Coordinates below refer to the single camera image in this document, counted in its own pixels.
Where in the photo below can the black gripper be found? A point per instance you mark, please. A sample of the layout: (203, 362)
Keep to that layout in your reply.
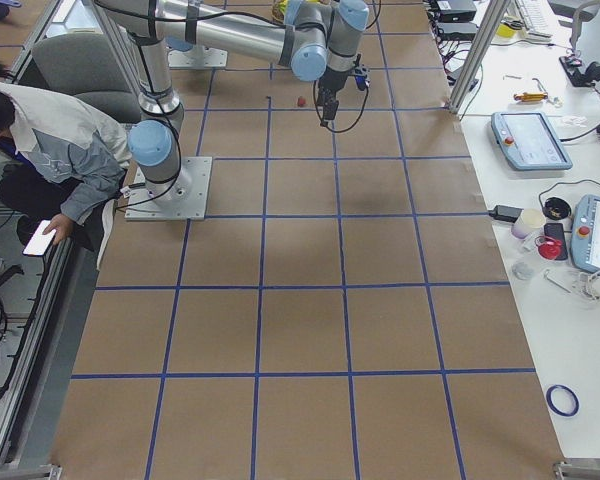
(331, 82)

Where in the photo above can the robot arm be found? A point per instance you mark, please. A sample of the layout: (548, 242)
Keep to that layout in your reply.
(317, 42)

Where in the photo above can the yellow banana bunch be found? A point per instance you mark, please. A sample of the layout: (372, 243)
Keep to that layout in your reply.
(278, 10)

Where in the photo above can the upper teach pendant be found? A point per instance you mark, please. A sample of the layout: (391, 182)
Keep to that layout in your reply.
(529, 142)

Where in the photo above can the teach pendant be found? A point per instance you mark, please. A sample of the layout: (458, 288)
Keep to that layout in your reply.
(585, 238)
(529, 142)

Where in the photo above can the black power adapter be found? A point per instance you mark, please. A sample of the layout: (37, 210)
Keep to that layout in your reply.
(505, 213)

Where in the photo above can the white cup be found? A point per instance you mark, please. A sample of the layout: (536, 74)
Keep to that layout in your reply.
(528, 221)

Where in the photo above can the grey office chair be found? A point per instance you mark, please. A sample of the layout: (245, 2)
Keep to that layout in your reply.
(83, 65)

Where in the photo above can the red round object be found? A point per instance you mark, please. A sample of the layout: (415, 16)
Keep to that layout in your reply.
(549, 248)

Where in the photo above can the person in grey jacket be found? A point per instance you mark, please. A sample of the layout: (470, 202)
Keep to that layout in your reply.
(68, 161)

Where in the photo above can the lower teach pendant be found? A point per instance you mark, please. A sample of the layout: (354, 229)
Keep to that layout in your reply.
(585, 238)

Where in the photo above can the white smartphone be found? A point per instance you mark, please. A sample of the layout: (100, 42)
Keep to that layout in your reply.
(40, 241)

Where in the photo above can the blue tape roll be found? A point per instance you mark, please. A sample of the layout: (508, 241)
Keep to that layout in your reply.
(562, 400)

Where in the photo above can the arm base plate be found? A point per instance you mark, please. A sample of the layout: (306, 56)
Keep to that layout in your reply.
(197, 58)
(180, 199)

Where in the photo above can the aluminium frame post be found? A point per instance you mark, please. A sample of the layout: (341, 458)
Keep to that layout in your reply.
(489, 23)

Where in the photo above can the yellow handled tool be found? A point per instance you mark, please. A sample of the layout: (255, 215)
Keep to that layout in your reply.
(528, 97)

